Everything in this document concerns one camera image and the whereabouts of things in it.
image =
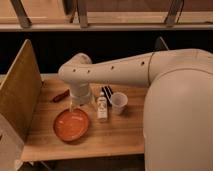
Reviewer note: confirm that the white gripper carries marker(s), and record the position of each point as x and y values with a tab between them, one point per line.
79	98

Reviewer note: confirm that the orange ceramic bowl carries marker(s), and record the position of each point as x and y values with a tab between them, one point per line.
71	125

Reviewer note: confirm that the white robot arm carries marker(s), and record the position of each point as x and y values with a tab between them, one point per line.
178	107

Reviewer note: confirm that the red chili pepper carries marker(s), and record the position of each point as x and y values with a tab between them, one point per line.
61	96

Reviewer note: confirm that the small white bottle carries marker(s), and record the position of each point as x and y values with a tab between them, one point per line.
102	110

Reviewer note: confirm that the black striped object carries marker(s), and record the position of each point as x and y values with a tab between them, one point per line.
107	90

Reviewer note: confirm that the clear plastic cup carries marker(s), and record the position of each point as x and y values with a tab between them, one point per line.
118	101

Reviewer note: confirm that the wooden side panel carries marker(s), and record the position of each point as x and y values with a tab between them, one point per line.
19	92

